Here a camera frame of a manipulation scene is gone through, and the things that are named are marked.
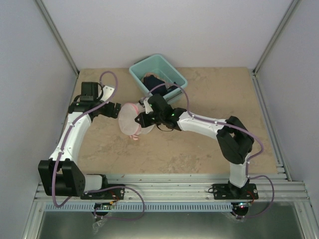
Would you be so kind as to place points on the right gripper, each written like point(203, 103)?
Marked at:
point(144, 122)

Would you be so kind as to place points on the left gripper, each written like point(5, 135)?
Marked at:
point(108, 112)

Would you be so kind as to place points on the white mesh laundry bag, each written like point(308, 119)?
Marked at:
point(126, 119)

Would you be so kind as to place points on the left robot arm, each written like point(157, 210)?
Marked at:
point(60, 174)

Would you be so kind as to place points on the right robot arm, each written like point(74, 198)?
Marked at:
point(233, 138)

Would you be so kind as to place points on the dark clothes in bin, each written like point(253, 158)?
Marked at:
point(157, 86)

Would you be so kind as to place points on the beige garment in bin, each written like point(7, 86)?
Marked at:
point(148, 74)

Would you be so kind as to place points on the teal plastic bin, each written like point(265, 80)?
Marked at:
point(158, 65)

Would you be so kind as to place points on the right circuit board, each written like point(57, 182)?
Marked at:
point(243, 205)

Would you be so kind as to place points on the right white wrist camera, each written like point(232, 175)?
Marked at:
point(144, 103)

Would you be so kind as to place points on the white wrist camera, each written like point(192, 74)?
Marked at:
point(107, 92)
point(144, 103)

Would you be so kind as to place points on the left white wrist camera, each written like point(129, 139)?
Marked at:
point(107, 92)

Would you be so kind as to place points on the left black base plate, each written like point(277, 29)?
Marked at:
point(113, 194)

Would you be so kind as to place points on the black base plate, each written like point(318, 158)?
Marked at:
point(221, 191)
point(113, 194)

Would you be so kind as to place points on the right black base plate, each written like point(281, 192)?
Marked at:
point(221, 191)

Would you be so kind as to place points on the left frame post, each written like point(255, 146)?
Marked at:
point(53, 28)

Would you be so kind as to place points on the frame post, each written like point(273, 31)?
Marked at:
point(278, 32)
point(53, 28)

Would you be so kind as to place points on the aluminium rail frame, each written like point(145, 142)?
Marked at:
point(187, 188)

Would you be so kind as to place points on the right frame post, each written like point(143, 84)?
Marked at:
point(278, 32)

